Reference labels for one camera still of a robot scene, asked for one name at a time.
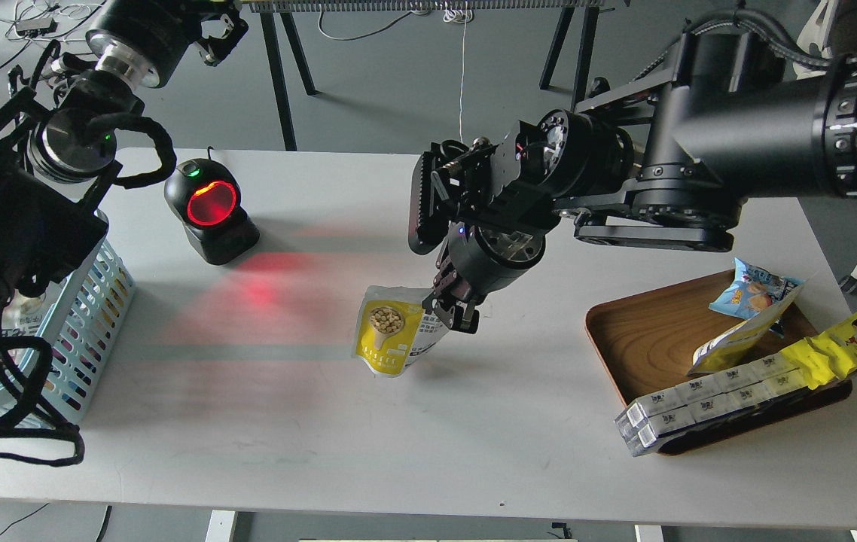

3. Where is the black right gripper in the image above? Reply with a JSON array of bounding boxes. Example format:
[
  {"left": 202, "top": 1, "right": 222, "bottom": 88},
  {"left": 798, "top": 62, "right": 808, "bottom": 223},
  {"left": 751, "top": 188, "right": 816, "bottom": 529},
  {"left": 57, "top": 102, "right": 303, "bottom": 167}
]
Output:
[{"left": 408, "top": 113, "right": 635, "bottom": 335}]

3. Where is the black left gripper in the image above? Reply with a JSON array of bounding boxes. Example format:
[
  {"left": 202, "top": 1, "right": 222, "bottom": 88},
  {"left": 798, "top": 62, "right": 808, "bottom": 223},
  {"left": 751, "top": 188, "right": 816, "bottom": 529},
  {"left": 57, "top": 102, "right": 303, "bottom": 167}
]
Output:
[{"left": 87, "top": 1, "right": 249, "bottom": 90}]

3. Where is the yellow nut snack pouch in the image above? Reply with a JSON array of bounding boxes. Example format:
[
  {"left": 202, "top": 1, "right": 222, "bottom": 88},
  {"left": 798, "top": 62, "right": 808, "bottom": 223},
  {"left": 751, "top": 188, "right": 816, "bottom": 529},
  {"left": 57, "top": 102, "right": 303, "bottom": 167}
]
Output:
[{"left": 353, "top": 285, "right": 449, "bottom": 377}]

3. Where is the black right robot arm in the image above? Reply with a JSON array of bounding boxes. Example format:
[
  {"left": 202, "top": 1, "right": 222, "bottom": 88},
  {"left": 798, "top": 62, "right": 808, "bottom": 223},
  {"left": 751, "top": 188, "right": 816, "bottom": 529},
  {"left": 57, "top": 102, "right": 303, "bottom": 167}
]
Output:
[{"left": 408, "top": 9, "right": 857, "bottom": 333}]

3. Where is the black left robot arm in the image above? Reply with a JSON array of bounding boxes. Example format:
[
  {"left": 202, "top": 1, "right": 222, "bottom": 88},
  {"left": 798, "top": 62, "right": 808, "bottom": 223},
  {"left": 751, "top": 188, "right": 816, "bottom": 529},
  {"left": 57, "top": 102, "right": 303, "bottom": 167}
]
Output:
[{"left": 0, "top": 1, "right": 259, "bottom": 467}]

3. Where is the yellow white snack pouch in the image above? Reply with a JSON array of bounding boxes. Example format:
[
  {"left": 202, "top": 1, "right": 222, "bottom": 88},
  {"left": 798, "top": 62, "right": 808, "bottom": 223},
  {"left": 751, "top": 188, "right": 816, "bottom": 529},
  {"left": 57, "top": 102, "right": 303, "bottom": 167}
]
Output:
[{"left": 687, "top": 287, "right": 804, "bottom": 376}]

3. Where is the white boxed snack pack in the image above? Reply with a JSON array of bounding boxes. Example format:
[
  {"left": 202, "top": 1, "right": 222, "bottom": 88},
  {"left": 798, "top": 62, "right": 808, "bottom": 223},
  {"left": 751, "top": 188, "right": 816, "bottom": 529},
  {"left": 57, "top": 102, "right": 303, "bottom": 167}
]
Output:
[{"left": 614, "top": 354, "right": 808, "bottom": 456}]

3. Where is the blue chips snack bag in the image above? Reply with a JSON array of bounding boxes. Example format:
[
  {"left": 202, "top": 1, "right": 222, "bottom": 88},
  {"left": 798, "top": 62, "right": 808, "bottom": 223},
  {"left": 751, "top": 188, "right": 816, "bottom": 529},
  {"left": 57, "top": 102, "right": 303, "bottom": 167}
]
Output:
[{"left": 708, "top": 257, "right": 805, "bottom": 320}]

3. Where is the red white snack bag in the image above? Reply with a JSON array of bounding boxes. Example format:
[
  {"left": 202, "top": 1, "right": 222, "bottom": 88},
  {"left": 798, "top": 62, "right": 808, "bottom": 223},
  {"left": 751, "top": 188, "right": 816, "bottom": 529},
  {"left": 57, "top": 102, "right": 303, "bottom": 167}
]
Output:
[{"left": 2, "top": 293, "right": 47, "bottom": 337}]

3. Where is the light blue plastic basket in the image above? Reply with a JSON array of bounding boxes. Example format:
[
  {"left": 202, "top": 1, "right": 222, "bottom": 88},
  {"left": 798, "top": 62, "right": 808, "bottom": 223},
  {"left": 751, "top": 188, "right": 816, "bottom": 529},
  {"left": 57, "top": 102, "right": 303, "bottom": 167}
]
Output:
[{"left": 36, "top": 239, "right": 136, "bottom": 425}]

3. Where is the yellow cartoon snack bag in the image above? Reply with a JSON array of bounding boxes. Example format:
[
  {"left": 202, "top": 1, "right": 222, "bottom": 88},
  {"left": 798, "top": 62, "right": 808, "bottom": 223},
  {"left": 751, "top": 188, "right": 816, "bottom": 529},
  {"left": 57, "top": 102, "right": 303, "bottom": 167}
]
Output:
[{"left": 779, "top": 311, "right": 857, "bottom": 390}]

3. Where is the black power strip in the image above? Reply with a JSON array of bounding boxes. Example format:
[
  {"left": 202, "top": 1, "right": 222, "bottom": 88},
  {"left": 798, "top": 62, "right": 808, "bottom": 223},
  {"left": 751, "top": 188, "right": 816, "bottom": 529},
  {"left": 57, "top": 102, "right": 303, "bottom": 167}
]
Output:
[{"left": 14, "top": 17, "right": 57, "bottom": 35}]

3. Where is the black trestle background table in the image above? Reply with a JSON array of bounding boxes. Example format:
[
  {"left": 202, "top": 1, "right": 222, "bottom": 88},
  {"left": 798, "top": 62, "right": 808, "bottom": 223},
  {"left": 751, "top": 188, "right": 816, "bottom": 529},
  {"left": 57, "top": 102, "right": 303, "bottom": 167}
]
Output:
[{"left": 259, "top": 1, "right": 607, "bottom": 152}]

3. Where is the black barcode scanner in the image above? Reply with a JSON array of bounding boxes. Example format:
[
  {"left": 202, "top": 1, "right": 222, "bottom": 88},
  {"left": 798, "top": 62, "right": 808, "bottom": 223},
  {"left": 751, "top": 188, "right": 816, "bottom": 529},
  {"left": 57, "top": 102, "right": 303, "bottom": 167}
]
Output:
[{"left": 164, "top": 145, "right": 260, "bottom": 266}]

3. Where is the wooden oval tray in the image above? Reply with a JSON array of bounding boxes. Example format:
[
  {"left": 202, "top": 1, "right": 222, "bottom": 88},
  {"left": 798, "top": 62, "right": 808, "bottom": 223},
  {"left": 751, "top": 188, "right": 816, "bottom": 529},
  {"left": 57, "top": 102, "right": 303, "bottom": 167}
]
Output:
[{"left": 584, "top": 271, "right": 853, "bottom": 455}]

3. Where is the white hanging cable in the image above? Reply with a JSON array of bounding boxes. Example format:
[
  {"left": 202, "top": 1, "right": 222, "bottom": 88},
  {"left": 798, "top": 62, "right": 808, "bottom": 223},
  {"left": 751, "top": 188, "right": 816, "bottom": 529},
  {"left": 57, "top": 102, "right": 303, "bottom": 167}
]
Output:
[{"left": 441, "top": 6, "right": 474, "bottom": 144}]

